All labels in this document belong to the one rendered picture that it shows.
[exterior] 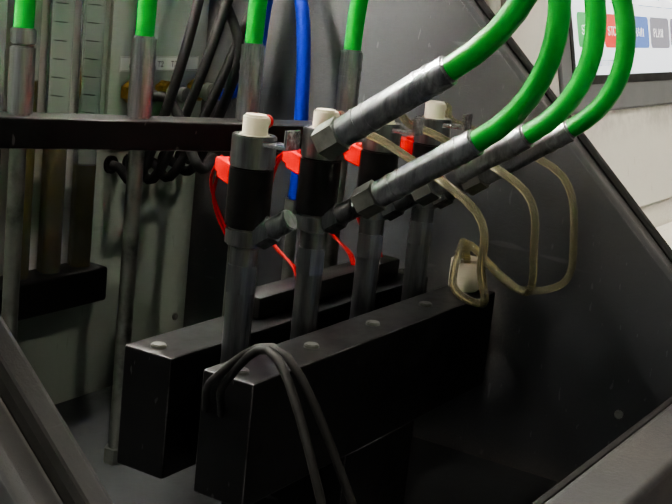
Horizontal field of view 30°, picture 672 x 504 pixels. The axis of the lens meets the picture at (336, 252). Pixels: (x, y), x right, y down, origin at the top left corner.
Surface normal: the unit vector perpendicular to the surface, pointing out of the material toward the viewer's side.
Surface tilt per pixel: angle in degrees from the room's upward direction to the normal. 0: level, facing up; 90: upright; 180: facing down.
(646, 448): 0
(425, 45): 90
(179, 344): 0
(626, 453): 0
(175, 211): 90
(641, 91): 76
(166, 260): 90
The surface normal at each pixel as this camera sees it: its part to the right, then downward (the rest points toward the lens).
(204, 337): 0.11, -0.97
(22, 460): 0.65, -0.58
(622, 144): 0.84, -0.04
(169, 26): 0.84, 0.20
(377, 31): -0.52, 0.14
